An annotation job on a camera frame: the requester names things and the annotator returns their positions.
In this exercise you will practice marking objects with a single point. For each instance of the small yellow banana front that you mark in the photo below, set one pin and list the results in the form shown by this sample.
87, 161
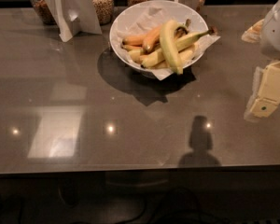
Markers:
137, 55

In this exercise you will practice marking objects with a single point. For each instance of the orange ripe banana left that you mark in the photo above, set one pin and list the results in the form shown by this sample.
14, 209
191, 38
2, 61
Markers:
134, 40

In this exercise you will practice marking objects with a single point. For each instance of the plastic wrapped pastry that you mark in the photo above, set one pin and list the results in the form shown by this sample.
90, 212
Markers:
252, 34

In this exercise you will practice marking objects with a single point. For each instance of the white ceramic bowl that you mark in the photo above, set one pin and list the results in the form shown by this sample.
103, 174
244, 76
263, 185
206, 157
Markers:
142, 17

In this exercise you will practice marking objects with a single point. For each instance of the glass jar of grains centre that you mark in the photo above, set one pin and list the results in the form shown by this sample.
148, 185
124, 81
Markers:
104, 10

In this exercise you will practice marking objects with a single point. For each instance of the long yellow banana with stem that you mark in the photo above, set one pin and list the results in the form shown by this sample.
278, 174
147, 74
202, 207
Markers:
182, 43

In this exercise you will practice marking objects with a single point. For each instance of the white paper bowl liner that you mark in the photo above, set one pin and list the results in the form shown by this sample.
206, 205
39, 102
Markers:
202, 44

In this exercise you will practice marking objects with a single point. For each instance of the orange ripe banana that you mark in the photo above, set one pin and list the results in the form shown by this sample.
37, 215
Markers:
134, 40
150, 39

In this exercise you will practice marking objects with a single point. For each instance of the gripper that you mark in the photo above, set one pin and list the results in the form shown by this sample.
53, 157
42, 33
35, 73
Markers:
277, 32

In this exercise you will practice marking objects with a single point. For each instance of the large yellow-green banana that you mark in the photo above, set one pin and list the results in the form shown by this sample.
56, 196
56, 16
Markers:
169, 47

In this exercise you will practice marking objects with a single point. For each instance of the orange ripe banana top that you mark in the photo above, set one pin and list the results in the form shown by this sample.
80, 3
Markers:
150, 39

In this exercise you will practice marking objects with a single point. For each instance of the yellow banana bottom right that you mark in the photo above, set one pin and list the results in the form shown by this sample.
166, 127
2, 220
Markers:
186, 55

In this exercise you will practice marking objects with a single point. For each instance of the glass jar of nuts left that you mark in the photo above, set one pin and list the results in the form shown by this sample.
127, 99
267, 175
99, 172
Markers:
42, 11

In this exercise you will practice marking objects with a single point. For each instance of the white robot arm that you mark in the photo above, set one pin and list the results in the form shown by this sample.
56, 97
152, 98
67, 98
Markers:
270, 35

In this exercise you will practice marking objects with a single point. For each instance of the white folded card stand left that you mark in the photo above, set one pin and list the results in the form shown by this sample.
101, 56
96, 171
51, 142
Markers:
73, 17

